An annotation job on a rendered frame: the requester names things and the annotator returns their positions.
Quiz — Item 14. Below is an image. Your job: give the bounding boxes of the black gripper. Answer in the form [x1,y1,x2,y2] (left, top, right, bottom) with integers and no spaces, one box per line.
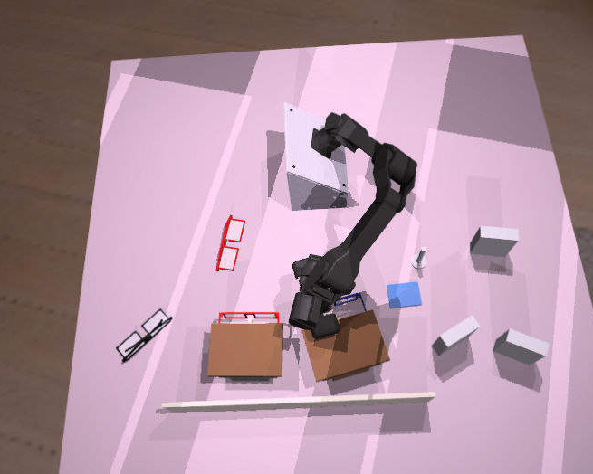
[292,257,340,339]

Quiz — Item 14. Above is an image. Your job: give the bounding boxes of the black eyeglasses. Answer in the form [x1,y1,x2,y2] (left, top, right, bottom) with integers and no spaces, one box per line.
[116,309,172,362]

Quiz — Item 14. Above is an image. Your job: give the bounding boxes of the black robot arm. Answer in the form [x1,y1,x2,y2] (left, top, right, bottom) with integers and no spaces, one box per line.
[288,112,418,330]

